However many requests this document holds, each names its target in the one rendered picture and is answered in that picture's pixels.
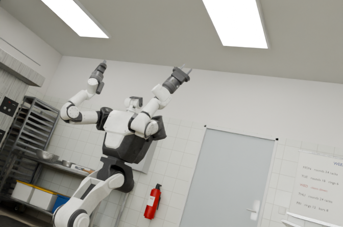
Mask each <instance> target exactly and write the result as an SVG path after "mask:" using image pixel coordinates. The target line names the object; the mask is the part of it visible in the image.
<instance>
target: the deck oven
mask: <svg viewBox="0 0 343 227"><path fill-rule="evenodd" d="M44 81H45V77H43V76H42V75H40V74H39V73H37V72H36V71H34V70H33V69H31V68H30V67H28V66H27V65H25V64H24V63H22V62H20V61H19V60H17V59H16V58H15V57H13V56H12V55H10V54H9V53H7V52H6V51H4V50H3V49H1V48H0V147H1V145H2V143H3V141H4V139H5V137H6V135H7V132H8V130H9V128H10V126H11V124H12V122H13V119H14V117H15V115H16V113H17V111H18V109H19V107H20V104H21V102H22V100H23V98H24V96H25V94H26V92H27V89H28V87H29V86H36V87H42V85H43V83H44Z"/></svg>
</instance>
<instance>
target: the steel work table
mask: <svg viewBox="0 0 343 227"><path fill-rule="evenodd" d="M11 153H12V154H13V156H12V159H11V161H10V163H9V165H8V168H7V170H6V172H5V174H4V177H3V179H2V181H1V183H0V192H1V190H2V188H3V185H4V183H5V181H6V179H7V176H8V174H9V172H10V170H11V167H12V165H13V163H14V161H15V158H16V156H20V157H23V158H26V159H29V160H32V161H35V162H37V163H40V166H39V168H38V171H37V173H36V175H35V178H34V180H33V183H32V184H34V185H35V184H36V182H37V180H38V177H39V175H40V172H41V170H42V168H43V165H47V166H50V167H53V168H56V169H60V170H63V171H67V172H70V173H73V174H77V175H80V176H83V177H88V176H89V175H90V174H88V173H85V172H82V171H78V170H75V169H71V168H68V167H65V166H63V165H62V161H59V160H57V161H55V162H52V163H51V162H48V161H45V160H41V159H37V158H34V157H31V156H27V155H24V154H21V153H17V152H14V151H11ZM0 195H1V196H4V197H6V198H9V199H11V200H14V201H16V202H19V203H21V204H23V207H22V209H21V213H23V212H24V211H25V208H26V206H29V207H31V208H34V209H36V210H39V211H42V212H44V213H47V214H50V215H52V216H53V213H52V212H51V211H46V210H43V209H41V208H38V207H36V206H33V205H31V204H29V203H25V202H23V201H20V200H17V199H15V198H12V197H11V196H10V195H5V194H0ZM128 195H129V193H125V196H124V199H123V201H122V205H121V208H120V211H119V214H118V217H117V220H116V222H115V225H114V227H118V225H119V222H120V219H121V216H122V213H123V210H124V207H125V204H126V201H127V198H128ZM101 202H102V201H100V202H99V204H98V205H97V206H96V208H95V209H94V212H93V215H92V218H91V220H90V223H89V226H88V227H99V226H97V225H94V221H95V218H96V215H97V213H98V210H99V207H100V205H101Z"/></svg>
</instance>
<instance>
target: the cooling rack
mask: <svg viewBox="0 0 343 227"><path fill-rule="evenodd" d="M23 99H24V101H23V104H22V106H21V108H20V110H19V112H18V114H17V116H16V119H15V121H14V123H13V125H12V127H11V129H10V132H9V134H8V136H7V139H8V137H9V135H10V133H11V131H12V129H13V126H14V124H15V122H16V120H17V118H18V116H19V113H20V111H21V109H22V107H23V105H24V103H25V101H28V102H30V103H32V104H31V107H30V109H29V111H28V113H27V115H26V118H25V120H24V122H23V124H22V126H21V129H20V131H19V133H18V135H17V137H16V140H15V142H14V144H13V146H12V148H11V151H14V149H15V146H16V144H17V142H18V140H19V138H20V135H21V133H22V130H23V128H24V127H25V124H26V122H27V119H28V117H29V115H30V113H31V111H32V108H33V106H34V105H36V106H38V107H40V108H41V109H44V110H48V111H51V110H49V109H47V108H46V107H44V106H42V105H40V104H38V103H36V100H37V101H39V102H41V103H43V104H44V105H46V106H48V107H50V108H52V109H53V110H55V111H57V112H60V110H58V109H56V108H54V107H53V106H51V105H49V104H47V103H45V102H44V101H42V100H40V99H38V98H36V97H32V96H26V95H25V96H24V98H23ZM7 139H6V141H5V143H4V145H3V147H2V149H1V152H0V155H1V153H2V150H3V148H4V146H5V144H6V142H7ZM11 151H10V153H9V155H8V157H7V159H6V162H5V164H4V166H3V168H2V170H1V173H0V180H1V178H2V175H3V173H4V171H5V169H6V166H7V164H8V162H9V160H10V158H11V155H12V153H11ZM1 201H7V202H10V203H15V205H17V206H16V209H18V207H19V205H21V203H19V202H16V201H14V200H11V199H9V198H6V197H4V196H1V195H0V202H1Z"/></svg>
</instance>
